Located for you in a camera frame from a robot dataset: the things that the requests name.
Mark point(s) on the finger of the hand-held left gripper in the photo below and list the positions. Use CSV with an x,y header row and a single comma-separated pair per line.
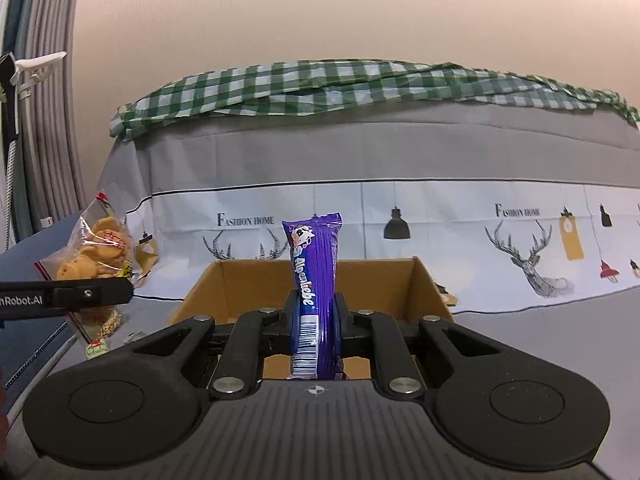
x,y
95,294

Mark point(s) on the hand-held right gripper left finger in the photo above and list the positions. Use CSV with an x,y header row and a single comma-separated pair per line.
x,y
291,330

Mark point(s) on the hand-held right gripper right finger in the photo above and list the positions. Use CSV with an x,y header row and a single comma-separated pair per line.
x,y
344,330

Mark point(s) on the clear bag of cookies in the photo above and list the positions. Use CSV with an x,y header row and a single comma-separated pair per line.
x,y
95,255

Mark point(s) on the brown cardboard box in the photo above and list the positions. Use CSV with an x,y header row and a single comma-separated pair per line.
x,y
380,285

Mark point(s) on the purple candy packet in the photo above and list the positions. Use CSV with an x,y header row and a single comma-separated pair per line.
x,y
315,270

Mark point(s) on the green label snack packet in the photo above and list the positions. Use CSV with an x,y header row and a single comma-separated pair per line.
x,y
102,340

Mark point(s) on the grey curtain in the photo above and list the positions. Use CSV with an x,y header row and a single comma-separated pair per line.
x,y
50,135

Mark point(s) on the grey printed bedsheet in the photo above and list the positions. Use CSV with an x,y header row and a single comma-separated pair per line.
x,y
550,330

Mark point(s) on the white plastic rack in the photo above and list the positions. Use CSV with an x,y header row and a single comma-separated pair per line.
x,y
37,64

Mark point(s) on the green checked cloth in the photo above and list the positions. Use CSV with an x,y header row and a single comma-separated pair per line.
x,y
300,85

